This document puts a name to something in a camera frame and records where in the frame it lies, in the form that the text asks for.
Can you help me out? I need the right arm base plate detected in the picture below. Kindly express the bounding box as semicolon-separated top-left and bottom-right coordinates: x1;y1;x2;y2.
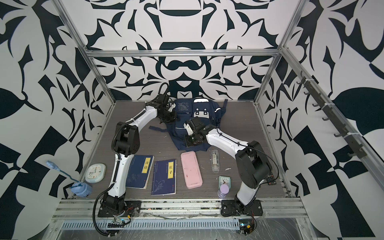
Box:
221;199;264;217

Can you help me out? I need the left black corrugated cable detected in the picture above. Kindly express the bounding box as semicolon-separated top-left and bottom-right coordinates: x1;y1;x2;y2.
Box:
91;182;127;237

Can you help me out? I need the round mint alarm clock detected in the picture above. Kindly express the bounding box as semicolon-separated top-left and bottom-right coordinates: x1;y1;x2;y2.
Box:
85;163;107;184

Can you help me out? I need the pink pencil case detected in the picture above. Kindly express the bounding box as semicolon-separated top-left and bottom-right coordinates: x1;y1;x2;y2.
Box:
181;151;203;189

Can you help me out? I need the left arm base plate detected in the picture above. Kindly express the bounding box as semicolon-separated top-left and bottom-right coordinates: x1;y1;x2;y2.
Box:
97;200;142;218

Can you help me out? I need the purple cylindrical container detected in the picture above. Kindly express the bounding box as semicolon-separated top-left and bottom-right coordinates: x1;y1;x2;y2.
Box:
217;184;230;199

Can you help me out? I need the aluminium frame rail base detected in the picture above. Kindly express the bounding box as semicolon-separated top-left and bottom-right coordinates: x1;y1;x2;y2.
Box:
43;198;316;240

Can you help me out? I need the small green circuit board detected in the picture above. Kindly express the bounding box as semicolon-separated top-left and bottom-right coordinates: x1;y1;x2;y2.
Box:
239;219;257;236

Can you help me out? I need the blue book yellow label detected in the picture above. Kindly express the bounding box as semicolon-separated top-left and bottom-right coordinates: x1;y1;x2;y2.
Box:
126;155;154;189
151;159;177;196

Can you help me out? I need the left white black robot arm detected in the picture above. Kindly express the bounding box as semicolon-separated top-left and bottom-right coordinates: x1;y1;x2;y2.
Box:
101;94;176;216

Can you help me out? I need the black remote control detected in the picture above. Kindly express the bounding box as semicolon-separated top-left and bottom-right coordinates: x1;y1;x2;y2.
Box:
266;172;277;186

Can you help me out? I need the navy blue school backpack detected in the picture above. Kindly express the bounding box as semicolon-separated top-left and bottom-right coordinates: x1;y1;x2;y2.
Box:
149;98;228;152

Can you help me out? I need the small green square clock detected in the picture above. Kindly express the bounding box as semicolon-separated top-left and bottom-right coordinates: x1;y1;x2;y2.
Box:
219;176;231;189

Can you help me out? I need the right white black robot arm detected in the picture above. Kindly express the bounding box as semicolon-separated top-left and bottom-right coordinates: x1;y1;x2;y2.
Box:
184;117;273;208

